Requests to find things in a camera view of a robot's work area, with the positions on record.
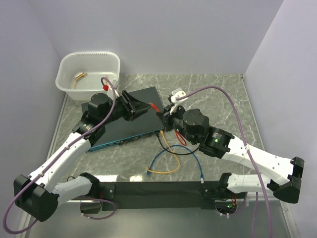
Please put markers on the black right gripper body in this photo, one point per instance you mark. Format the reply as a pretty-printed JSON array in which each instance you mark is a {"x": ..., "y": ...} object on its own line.
[{"x": 178, "y": 124}]

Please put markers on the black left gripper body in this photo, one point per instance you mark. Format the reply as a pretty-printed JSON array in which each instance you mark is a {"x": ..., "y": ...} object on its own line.
[{"x": 119, "y": 110}]

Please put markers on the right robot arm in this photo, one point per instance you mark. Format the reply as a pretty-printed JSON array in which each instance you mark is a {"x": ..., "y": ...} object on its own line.
[{"x": 281, "y": 176}]

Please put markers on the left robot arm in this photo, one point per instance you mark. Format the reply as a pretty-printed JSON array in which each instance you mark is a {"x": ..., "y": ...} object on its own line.
[{"x": 40, "y": 194}]

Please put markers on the white plastic tub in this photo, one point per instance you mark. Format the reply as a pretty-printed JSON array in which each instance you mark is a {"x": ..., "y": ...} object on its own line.
[{"x": 80, "y": 73}]

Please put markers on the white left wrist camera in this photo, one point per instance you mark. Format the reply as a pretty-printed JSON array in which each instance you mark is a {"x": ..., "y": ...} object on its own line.
[{"x": 110, "y": 87}]

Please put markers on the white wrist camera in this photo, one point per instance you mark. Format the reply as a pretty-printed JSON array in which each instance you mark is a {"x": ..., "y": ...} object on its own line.
[
  {"x": 177, "y": 97},
  {"x": 110, "y": 87}
]

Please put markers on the black network switch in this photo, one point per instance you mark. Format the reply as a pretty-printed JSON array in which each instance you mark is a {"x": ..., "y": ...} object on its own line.
[{"x": 121, "y": 131}]

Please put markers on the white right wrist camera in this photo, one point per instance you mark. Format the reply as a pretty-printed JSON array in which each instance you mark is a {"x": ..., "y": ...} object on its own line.
[{"x": 177, "y": 97}]

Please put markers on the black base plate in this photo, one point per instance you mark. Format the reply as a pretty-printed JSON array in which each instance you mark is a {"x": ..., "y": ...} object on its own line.
[{"x": 166, "y": 194}]

